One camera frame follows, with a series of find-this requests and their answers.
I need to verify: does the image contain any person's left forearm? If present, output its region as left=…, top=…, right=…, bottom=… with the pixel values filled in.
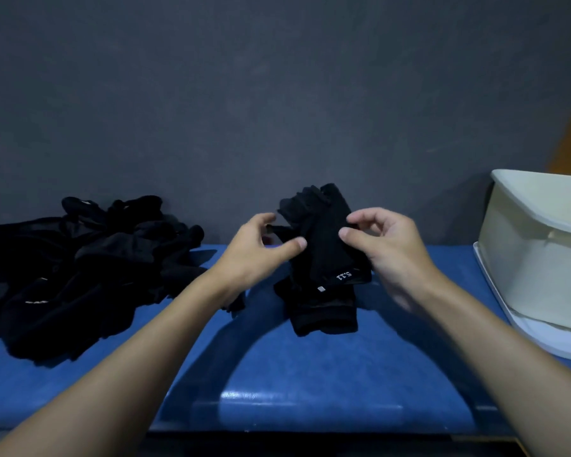
left=0, top=270, right=246, bottom=457

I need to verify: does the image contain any person's right hand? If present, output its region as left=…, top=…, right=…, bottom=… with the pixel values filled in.
left=338, top=207, right=442, bottom=306

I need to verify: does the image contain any person's left hand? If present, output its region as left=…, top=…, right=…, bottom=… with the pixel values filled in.
left=209, top=212, right=308, bottom=301

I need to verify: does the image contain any pile of black gloves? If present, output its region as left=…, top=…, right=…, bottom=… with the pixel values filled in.
left=0, top=194, right=246, bottom=363

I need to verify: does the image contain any white storage box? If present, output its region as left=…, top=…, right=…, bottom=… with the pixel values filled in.
left=478, top=169, right=571, bottom=334

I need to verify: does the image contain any person's right forearm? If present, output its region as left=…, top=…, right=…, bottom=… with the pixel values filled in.
left=399, top=270, right=571, bottom=457

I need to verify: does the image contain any blue padded bench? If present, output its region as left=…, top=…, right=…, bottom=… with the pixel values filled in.
left=0, top=244, right=571, bottom=436

